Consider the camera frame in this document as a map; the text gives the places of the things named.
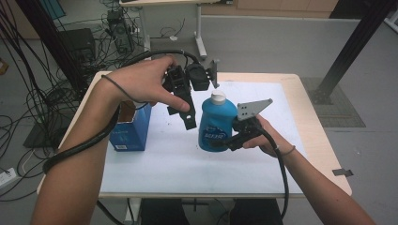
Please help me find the thin black right wrist cord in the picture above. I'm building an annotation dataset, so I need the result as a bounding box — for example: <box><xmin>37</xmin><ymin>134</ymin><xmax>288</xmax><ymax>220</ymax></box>
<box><xmin>280</xmin><ymin>144</ymin><xmax>297</xmax><ymax>157</ymax></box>

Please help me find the teal panel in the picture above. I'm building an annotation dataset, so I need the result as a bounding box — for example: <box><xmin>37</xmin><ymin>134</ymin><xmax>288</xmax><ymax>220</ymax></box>
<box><xmin>38</xmin><ymin>0</ymin><xmax>67</xmax><ymax>21</ymax></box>

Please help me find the thick black gripper cable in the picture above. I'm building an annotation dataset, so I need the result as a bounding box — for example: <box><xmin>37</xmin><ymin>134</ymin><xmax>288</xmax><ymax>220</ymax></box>
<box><xmin>258</xmin><ymin>127</ymin><xmax>291</xmax><ymax>220</ymax></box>
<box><xmin>41</xmin><ymin>50</ymin><xmax>202</xmax><ymax>174</ymax></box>

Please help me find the thin black left wrist cord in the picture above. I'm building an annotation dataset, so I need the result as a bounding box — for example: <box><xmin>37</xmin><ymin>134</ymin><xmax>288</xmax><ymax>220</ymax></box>
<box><xmin>100</xmin><ymin>74</ymin><xmax>150</xmax><ymax>111</ymax></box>

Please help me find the black floor base plate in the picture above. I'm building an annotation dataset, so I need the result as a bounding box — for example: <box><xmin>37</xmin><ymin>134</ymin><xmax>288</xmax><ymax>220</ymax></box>
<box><xmin>23</xmin><ymin>121</ymin><xmax>64</xmax><ymax>150</ymax></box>

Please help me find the white paper sheet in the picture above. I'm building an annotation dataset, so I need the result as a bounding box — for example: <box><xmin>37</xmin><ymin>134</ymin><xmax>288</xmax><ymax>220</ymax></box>
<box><xmin>99</xmin><ymin>80</ymin><xmax>306</xmax><ymax>195</ymax></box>

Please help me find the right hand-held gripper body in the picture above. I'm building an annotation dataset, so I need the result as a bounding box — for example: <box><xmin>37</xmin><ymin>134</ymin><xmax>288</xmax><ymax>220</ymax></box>
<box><xmin>230</xmin><ymin>98</ymin><xmax>274</xmax><ymax>152</ymax></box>

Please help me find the thin black wrist cord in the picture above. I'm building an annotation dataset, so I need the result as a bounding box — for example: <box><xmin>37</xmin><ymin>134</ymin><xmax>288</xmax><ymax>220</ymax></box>
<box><xmin>100</xmin><ymin>74</ymin><xmax>150</xmax><ymax>111</ymax></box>
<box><xmin>280</xmin><ymin>144</ymin><xmax>297</xmax><ymax>157</ymax></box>

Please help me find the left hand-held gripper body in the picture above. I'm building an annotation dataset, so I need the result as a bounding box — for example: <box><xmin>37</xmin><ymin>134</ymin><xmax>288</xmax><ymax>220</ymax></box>
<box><xmin>162</xmin><ymin>58</ymin><xmax>221</xmax><ymax>96</ymax></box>

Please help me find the white power strip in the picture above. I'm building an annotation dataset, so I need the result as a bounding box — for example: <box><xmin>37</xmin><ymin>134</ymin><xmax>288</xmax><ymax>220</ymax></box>
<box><xmin>0</xmin><ymin>167</ymin><xmax>19</xmax><ymax>189</ymax></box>

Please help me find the person's leg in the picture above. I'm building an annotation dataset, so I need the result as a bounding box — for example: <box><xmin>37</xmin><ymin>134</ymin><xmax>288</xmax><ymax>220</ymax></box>
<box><xmin>229</xmin><ymin>199</ymin><xmax>284</xmax><ymax>225</ymax></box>
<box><xmin>139</xmin><ymin>199</ymin><xmax>191</xmax><ymax>225</ymax></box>

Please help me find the person's left leg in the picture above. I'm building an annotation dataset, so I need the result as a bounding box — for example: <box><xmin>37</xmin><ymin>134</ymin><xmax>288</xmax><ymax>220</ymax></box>
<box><xmin>139</xmin><ymin>199</ymin><xmax>191</xmax><ymax>225</ymax></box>

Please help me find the black computer tower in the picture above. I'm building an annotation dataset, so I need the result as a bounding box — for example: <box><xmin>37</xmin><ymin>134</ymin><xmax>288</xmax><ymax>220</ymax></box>
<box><xmin>107</xmin><ymin>8</ymin><xmax>135</xmax><ymax>54</ymax></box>

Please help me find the black equipment case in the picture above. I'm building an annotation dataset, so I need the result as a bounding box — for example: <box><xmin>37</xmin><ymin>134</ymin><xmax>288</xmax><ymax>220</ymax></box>
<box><xmin>59</xmin><ymin>27</ymin><xmax>97</xmax><ymax>64</ymax></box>

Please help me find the person's right hand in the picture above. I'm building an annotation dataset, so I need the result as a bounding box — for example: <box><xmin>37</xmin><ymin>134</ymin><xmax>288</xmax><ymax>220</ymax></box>
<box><xmin>242</xmin><ymin>114</ymin><xmax>297</xmax><ymax>158</ymax></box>

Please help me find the blue bottle with white cap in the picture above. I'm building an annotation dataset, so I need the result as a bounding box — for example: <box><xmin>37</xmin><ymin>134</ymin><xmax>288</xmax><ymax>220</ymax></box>
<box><xmin>197</xmin><ymin>89</ymin><xmax>238</xmax><ymax>153</ymax></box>

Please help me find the thick black right gripper cable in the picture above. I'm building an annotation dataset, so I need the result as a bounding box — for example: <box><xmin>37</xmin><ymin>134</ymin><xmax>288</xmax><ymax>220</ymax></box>
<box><xmin>258</xmin><ymin>127</ymin><xmax>291</xmax><ymax>220</ymax></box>

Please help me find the black metal frame post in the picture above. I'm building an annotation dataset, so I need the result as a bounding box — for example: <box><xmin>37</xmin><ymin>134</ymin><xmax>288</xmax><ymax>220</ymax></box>
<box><xmin>15</xmin><ymin>0</ymin><xmax>89</xmax><ymax>92</ymax></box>
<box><xmin>313</xmin><ymin>0</ymin><xmax>398</xmax><ymax>106</ymax></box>

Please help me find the person's right leg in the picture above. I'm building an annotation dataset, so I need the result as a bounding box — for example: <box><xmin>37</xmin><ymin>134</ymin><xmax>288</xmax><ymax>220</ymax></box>
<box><xmin>229</xmin><ymin>199</ymin><xmax>284</xmax><ymax>225</ymax></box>

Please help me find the thick black left gripper cable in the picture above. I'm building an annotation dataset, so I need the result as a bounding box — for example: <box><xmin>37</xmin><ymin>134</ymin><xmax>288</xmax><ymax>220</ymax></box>
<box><xmin>41</xmin><ymin>50</ymin><xmax>202</xmax><ymax>174</ymax></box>

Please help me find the person's left hand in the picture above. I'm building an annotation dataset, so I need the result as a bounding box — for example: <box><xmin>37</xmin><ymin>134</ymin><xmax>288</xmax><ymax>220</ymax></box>
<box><xmin>104</xmin><ymin>55</ymin><xmax>191</xmax><ymax>114</ymax></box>

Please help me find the white desk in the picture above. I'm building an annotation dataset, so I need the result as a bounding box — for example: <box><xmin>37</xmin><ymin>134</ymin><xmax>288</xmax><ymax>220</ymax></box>
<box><xmin>119</xmin><ymin>0</ymin><xmax>234</xmax><ymax>61</ymax></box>

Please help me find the grey textured floor mat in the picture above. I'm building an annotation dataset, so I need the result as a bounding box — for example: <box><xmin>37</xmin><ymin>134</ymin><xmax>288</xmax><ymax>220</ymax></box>
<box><xmin>299</xmin><ymin>76</ymin><xmax>367</xmax><ymax>128</ymax></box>

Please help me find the grey tape piece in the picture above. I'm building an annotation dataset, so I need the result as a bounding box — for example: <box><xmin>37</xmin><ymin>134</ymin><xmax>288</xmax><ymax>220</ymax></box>
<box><xmin>331</xmin><ymin>168</ymin><xmax>354</xmax><ymax>177</ymax></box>

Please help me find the bundle of black floor cables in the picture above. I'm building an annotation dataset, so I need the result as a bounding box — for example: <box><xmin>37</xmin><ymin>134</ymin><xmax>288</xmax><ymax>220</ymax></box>
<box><xmin>0</xmin><ymin>3</ymin><xmax>148</xmax><ymax>203</ymax></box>

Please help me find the blue cardboard box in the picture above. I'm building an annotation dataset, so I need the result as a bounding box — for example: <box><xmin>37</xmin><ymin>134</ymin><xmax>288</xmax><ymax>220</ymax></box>
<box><xmin>108</xmin><ymin>100</ymin><xmax>153</xmax><ymax>152</ymax></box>

